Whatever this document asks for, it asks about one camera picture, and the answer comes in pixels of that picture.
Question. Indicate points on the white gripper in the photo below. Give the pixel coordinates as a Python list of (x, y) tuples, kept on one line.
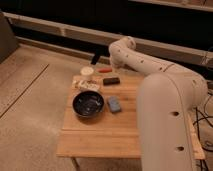
[(116, 65)]

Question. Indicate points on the orange red pepper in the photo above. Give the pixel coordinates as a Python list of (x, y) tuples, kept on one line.
[(105, 70)]

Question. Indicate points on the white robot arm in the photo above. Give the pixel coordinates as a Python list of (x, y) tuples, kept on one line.
[(164, 97)]

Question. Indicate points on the black rectangular block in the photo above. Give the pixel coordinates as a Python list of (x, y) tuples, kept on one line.
[(111, 81)]

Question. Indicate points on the black table leg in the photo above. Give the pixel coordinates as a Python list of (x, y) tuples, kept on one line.
[(95, 58)]

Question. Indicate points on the white cup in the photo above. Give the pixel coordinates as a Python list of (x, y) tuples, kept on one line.
[(86, 73)]

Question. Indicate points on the blue sponge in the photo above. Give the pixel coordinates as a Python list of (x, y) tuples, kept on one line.
[(113, 104)]

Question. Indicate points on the white snack packet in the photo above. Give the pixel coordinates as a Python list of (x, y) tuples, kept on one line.
[(86, 85)]

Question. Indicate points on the dark round bowl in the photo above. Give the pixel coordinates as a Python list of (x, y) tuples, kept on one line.
[(88, 104)]

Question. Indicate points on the wooden table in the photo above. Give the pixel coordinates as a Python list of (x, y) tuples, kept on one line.
[(105, 135)]

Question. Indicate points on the white shelf rail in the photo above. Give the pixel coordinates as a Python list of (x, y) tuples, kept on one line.
[(183, 54)]

